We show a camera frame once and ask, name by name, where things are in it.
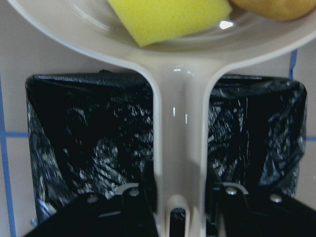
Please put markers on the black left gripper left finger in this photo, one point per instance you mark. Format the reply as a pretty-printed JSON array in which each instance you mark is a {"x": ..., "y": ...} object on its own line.
[{"x": 128, "y": 212}]

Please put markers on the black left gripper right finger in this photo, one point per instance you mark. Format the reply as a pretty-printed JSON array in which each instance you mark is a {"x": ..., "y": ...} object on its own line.
[{"x": 233, "y": 211}]

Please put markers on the beige plastic dustpan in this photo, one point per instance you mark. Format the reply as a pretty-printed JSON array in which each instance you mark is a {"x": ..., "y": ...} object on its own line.
[{"x": 182, "y": 74}]

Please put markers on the yellow potato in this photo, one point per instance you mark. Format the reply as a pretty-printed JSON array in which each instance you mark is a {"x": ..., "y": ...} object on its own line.
[{"x": 280, "y": 10}]

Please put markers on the black bag lined bin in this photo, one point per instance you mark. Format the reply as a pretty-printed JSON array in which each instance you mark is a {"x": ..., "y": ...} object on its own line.
[{"x": 94, "y": 132}]

